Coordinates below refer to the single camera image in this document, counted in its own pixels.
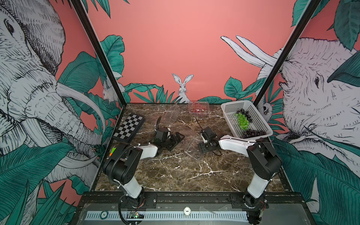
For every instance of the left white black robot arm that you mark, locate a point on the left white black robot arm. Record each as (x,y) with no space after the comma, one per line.
(123,162)

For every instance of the dark purple grape bunch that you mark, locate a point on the dark purple grape bunch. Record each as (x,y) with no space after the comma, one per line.
(243,115)
(254,133)

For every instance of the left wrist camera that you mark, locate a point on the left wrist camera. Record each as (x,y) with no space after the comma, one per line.
(162,134)

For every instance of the clear plastic clamshell container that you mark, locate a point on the clear plastic clamshell container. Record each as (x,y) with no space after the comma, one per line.
(199,103)

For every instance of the black frame post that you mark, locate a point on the black frame post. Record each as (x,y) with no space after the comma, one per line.
(84,19)
(298,30)

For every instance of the white plastic perforated basket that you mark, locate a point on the white plastic perforated basket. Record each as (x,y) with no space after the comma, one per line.
(229,110)

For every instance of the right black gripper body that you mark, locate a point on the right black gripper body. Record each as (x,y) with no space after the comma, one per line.
(206,146)

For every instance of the colourful rubik cube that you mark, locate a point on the colourful rubik cube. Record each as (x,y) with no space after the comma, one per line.
(112,151)

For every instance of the black front mounting rail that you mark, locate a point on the black front mounting rail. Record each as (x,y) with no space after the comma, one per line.
(154,199)

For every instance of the white slotted cable duct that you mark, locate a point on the white slotted cable duct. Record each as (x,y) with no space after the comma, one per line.
(239,216)

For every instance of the left black frame post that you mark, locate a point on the left black frame post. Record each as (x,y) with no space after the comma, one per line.
(84,19)

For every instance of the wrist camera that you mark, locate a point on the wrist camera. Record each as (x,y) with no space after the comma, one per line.
(162,134)
(208,135)

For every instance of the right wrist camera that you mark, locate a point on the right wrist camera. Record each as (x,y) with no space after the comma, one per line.
(208,135)

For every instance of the red grape bunch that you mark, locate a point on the red grape bunch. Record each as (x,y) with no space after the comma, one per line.
(199,109)

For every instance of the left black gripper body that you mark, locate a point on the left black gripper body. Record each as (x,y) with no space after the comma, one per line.
(171,142)

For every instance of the green grape bunch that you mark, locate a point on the green grape bunch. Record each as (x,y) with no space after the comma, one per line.
(243,124)

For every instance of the black white checkerboard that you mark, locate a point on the black white checkerboard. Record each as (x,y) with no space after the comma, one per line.
(129,128)

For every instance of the right black frame post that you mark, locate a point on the right black frame post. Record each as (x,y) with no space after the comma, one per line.
(298,30)

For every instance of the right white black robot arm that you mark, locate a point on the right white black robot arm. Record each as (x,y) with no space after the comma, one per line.
(263,158)

